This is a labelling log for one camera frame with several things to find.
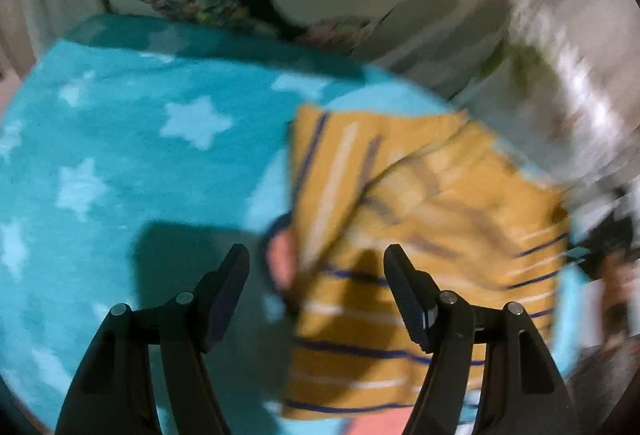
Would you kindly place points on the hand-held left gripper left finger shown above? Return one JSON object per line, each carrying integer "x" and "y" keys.
{"x": 226, "y": 296}

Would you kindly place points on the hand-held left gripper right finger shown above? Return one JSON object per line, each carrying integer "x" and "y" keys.
{"x": 406, "y": 295}

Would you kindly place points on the mustard striped small garment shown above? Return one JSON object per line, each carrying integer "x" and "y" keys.
{"x": 430, "y": 235}

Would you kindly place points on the turquoise star-print blanket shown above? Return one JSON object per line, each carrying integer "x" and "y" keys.
{"x": 140, "y": 175}

